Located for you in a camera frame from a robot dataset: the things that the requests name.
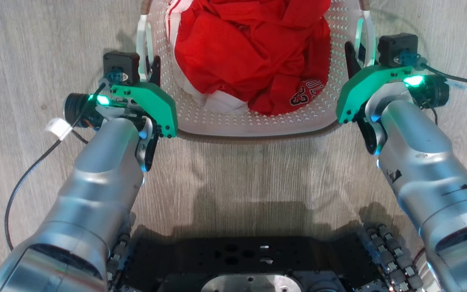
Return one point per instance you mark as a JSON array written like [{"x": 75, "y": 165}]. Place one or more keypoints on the omni wheel with rollers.
[
  {"x": 118, "y": 259},
  {"x": 391, "y": 259}
]

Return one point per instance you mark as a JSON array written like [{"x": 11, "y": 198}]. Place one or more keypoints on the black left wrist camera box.
[{"x": 120, "y": 65}]

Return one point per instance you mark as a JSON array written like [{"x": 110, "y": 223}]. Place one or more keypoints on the left omni wheel with rollers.
[{"x": 118, "y": 259}]

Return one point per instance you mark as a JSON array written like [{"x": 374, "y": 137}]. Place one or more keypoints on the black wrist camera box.
[
  {"x": 395, "y": 48},
  {"x": 120, "y": 65}
]

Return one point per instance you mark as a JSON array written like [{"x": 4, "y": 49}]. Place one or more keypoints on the right omni wheel with rollers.
[{"x": 391, "y": 259}]

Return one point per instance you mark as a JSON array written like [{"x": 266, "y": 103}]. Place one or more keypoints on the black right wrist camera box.
[{"x": 395, "y": 48}]

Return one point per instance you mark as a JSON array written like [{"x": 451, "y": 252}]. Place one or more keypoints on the robot right arm silver grey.
[{"x": 424, "y": 162}]

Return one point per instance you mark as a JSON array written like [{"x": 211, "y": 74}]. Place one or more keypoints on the red jersey garment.
[{"x": 249, "y": 52}]

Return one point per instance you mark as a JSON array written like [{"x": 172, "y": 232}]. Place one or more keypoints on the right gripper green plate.
[{"x": 359, "y": 87}]

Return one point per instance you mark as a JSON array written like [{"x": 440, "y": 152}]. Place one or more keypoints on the white perforated plastic laundry basket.
[{"x": 258, "y": 117}]

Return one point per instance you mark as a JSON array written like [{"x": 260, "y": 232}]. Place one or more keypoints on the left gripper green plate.
[{"x": 156, "y": 105}]

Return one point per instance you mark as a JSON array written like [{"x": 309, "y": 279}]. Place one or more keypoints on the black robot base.
[{"x": 241, "y": 259}]

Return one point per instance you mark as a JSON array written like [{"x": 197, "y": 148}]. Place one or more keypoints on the robot left arm silver grey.
[{"x": 95, "y": 190}]

